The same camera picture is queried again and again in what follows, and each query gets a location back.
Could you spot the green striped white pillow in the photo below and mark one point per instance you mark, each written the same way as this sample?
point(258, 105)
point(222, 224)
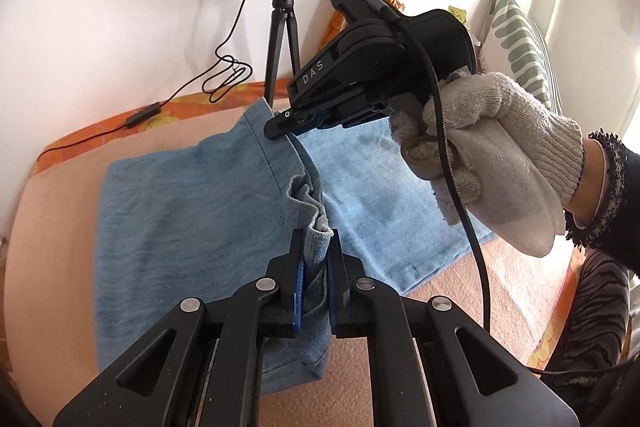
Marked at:
point(520, 52)

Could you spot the light blue denim pants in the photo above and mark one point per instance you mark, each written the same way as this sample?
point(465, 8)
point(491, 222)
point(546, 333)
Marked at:
point(200, 207)

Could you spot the person's striped clothing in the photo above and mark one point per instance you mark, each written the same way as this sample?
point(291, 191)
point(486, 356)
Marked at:
point(590, 317)

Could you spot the person's right hand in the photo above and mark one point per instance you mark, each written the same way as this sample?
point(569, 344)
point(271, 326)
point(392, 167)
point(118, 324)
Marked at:
point(500, 147)

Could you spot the orange floral tablecloth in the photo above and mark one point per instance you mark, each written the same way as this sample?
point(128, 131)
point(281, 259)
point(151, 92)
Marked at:
point(100, 127)

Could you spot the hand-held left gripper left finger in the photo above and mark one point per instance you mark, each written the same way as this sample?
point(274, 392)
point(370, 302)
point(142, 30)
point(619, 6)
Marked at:
point(299, 287)

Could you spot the small black tripod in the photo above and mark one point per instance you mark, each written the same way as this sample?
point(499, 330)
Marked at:
point(282, 32)

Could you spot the person's right forearm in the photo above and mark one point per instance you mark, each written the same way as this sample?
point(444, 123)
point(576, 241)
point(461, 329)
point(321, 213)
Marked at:
point(610, 187)

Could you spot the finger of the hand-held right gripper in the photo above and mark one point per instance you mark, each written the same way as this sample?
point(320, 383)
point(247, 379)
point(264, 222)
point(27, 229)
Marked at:
point(295, 121)

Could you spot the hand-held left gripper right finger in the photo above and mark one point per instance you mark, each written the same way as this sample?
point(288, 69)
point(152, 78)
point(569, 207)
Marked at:
point(332, 297)

